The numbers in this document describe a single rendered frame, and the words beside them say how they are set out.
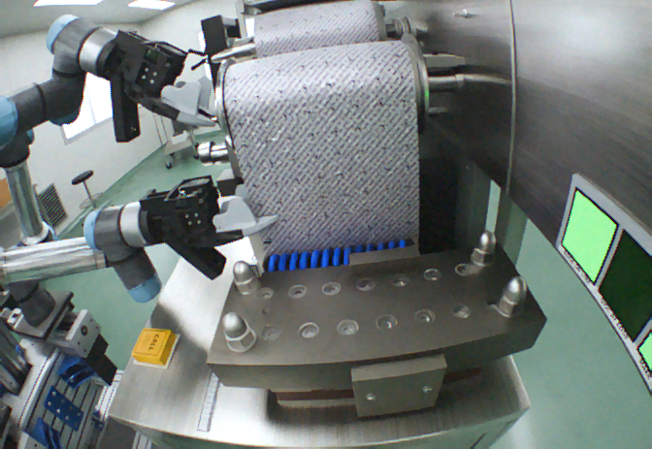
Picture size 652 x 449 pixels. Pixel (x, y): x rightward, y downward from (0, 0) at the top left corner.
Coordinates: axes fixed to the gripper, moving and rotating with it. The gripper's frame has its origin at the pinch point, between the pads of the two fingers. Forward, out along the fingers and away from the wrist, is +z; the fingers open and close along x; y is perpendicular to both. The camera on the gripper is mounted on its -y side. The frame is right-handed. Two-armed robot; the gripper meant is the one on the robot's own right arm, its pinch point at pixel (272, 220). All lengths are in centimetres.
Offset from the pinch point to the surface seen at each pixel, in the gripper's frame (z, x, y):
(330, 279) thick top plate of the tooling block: 7.6, -6.9, -6.1
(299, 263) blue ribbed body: 3.1, -2.7, -6.1
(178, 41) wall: -274, 556, 99
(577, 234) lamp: 28.9, -22.9, 8.8
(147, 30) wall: -339, 556, 146
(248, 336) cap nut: -1.5, -17.0, -4.7
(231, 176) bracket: -7.2, 7.7, 4.6
